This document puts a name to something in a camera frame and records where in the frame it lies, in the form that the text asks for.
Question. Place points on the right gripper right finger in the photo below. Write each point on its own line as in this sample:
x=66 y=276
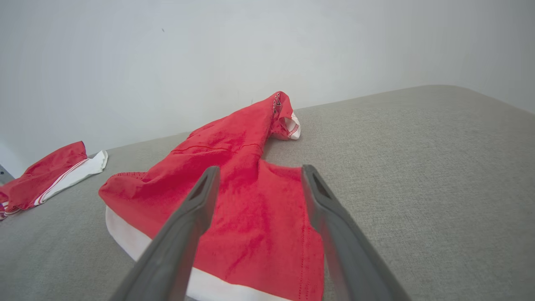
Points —
x=347 y=246

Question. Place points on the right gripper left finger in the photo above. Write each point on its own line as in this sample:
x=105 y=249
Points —
x=175 y=246

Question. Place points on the red basketball shorts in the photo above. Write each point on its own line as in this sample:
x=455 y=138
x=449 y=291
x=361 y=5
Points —
x=255 y=217

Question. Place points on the red white basketball jersey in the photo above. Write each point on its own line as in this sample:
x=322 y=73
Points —
x=46 y=171

